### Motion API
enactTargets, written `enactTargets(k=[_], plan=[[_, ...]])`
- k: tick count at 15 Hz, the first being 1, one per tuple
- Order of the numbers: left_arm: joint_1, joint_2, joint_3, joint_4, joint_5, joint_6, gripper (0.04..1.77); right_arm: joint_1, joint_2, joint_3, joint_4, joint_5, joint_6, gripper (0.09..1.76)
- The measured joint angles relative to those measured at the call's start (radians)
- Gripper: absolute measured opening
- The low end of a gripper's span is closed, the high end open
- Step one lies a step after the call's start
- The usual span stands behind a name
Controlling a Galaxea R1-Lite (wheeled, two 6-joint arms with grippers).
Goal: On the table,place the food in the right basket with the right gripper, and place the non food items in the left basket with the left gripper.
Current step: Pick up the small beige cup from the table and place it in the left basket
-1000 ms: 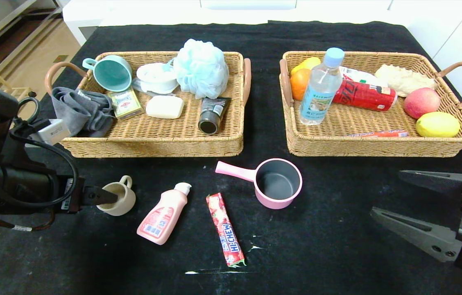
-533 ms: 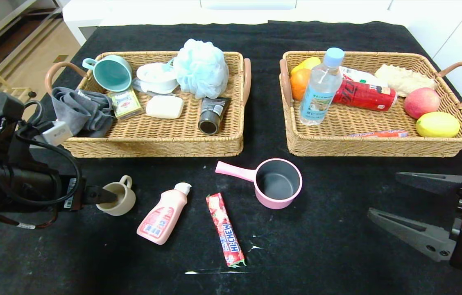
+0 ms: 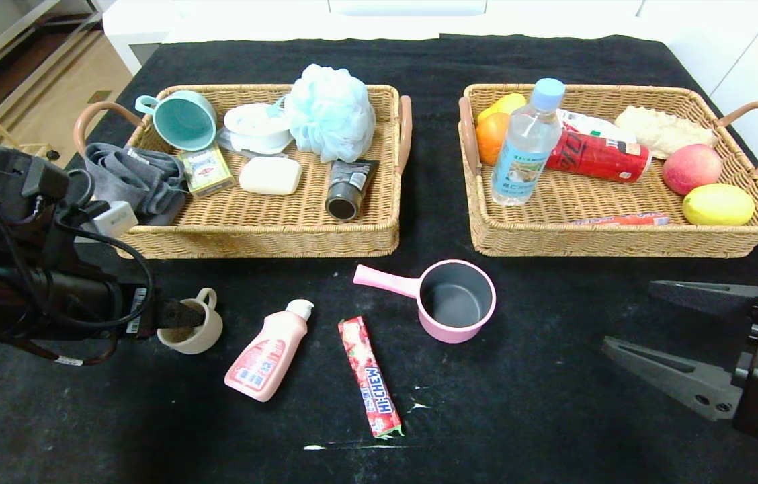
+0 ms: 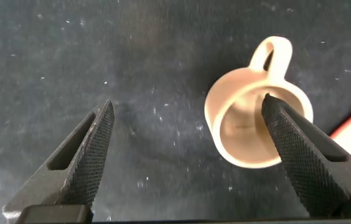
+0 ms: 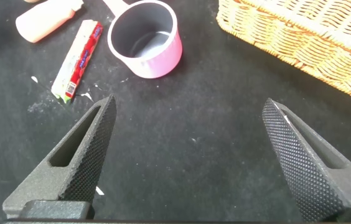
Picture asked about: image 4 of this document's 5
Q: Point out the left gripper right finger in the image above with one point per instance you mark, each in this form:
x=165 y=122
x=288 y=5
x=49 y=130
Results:
x=303 y=161

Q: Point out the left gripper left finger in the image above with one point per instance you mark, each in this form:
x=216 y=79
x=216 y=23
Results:
x=82 y=161

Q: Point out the beige mug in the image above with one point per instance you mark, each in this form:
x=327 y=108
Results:
x=234 y=102

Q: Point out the black table cloth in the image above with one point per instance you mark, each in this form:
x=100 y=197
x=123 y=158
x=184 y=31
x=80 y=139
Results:
x=163 y=46

